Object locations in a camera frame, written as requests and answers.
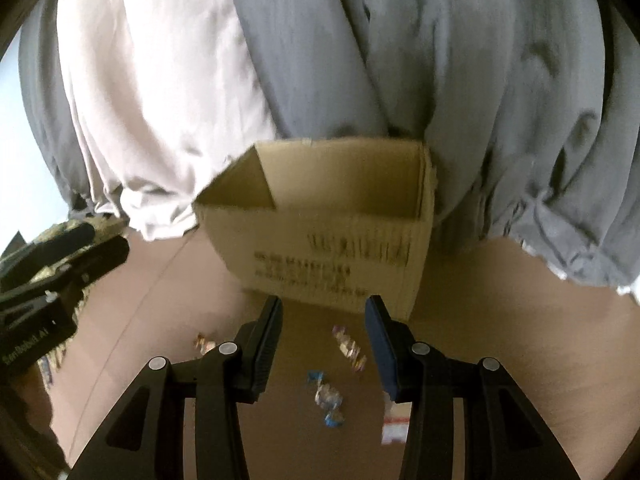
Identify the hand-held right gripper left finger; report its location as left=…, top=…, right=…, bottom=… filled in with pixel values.
left=65, top=295, right=284, bottom=480

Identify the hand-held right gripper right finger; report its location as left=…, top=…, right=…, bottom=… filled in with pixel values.
left=364, top=295, right=573, bottom=480

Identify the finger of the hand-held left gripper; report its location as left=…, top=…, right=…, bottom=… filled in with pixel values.
left=0, top=222, right=97, bottom=273
left=0, top=235, right=131, bottom=313

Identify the purple gold candy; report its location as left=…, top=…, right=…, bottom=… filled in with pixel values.
left=332, top=325, right=369, bottom=374

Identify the brown gold candy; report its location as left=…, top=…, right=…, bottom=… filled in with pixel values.
left=194, top=332, right=219, bottom=357

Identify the white cracker packet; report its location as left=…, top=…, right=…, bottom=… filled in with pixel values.
left=381, top=392, right=412, bottom=446

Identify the blue candy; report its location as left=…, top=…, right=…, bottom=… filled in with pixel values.
left=307, top=371, right=346, bottom=429

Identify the brown cardboard box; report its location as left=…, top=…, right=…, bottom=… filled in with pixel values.
left=194, top=139, right=439, bottom=322

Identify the yellow-green fringed blanket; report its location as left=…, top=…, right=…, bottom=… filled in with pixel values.
left=0, top=216, right=126, bottom=376

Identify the grey curtain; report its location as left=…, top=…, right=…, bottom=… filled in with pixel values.
left=17, top=0, right=126, bottom=216
left=220, top=0, right=640, bottom=306

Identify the pale pink curtain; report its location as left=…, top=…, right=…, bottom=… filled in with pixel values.
left=57, top=0, right=282, bottom=242

